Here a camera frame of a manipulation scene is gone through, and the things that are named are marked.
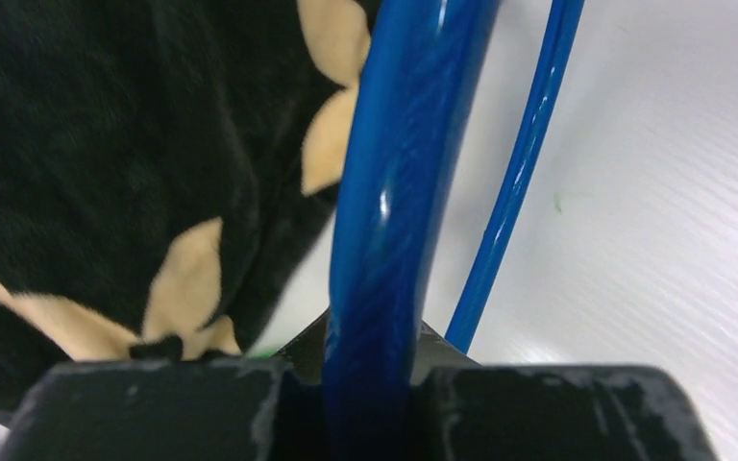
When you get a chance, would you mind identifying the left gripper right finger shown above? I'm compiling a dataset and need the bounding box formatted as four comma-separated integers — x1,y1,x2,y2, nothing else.
408,325,717,461

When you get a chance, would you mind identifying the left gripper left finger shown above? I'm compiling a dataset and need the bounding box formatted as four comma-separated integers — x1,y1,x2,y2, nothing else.
0,317,328,461

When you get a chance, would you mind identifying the blue cable lock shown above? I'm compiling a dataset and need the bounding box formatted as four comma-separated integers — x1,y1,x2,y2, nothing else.
323,0,587,461

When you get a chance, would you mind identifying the black floral pillow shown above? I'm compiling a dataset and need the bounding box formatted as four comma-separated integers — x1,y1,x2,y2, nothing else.
0,1,380,425

